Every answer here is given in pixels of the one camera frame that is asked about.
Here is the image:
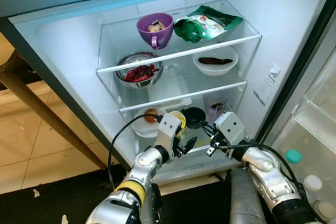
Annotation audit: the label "red food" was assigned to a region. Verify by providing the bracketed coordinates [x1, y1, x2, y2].
[122, 64, 158, 83]

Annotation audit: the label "round metal bowl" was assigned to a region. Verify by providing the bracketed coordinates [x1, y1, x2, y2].
[114, 51, 164, 89]

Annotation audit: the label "glass fridge shelf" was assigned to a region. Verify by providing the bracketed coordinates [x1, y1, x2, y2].
[114, 51, 247, 113]
[96, 0, 262, 74]

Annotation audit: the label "white fridge label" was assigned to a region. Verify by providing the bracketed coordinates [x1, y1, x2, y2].
[267, 64, 281, 86]

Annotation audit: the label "grey fridge door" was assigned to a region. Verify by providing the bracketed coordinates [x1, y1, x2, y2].
[273, 25, 336, 224]

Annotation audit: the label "grey fridge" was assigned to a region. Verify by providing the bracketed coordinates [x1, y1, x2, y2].
[0, 0, 336, 183]

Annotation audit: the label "black bowl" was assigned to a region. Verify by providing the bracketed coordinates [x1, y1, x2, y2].
[183, 106, 207, 130]

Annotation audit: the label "clear purple glass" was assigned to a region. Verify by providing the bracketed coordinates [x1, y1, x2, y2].
[207, 102, 227, 125]

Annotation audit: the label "yellow cup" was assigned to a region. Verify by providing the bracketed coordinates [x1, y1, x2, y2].
[169, 110, 187, 138]

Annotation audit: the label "round brown food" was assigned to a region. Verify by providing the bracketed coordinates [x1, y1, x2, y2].
[144, 109, 159, 124]

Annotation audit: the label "white plate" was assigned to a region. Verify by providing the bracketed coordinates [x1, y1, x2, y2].
[131, 108, 167, 138]

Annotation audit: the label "white plastic tray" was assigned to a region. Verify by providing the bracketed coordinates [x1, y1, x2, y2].
[148, 74, 193, 110]

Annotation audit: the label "white bowl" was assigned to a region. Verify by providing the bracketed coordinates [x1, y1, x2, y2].
[192, 46, 239, 76]

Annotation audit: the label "dark brown food piece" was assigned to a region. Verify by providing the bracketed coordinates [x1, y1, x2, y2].
[198, 57, 234, 66]

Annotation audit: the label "green capped clear bottle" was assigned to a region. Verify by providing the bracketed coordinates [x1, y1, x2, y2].
[283, 149, 316, 183]

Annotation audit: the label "clear door bin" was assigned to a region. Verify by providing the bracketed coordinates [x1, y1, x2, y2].
[292, 67, 336, 154]

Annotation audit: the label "white capped clear bottle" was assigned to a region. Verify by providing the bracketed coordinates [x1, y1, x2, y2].
[317, 200, 336, 224]
[303, 175, 336, 209]

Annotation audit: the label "green snack bag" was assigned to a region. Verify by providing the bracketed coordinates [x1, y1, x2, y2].
[173, 5, 244, 44]

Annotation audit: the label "purple cup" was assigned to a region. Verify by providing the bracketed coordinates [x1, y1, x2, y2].
[136, 13, 174, 50]

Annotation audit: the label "garlic bulbs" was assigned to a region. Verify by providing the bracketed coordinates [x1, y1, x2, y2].
[148, 20, 166, 33]

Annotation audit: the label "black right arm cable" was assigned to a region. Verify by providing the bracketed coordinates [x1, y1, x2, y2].
[210, 141, 310, 204]

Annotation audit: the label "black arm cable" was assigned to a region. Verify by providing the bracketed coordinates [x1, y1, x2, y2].
[107, 113, 161, 190]
[210, 141, 310, 204]

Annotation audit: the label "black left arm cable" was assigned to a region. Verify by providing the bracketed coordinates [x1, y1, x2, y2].
[107, 113, 161, 190]

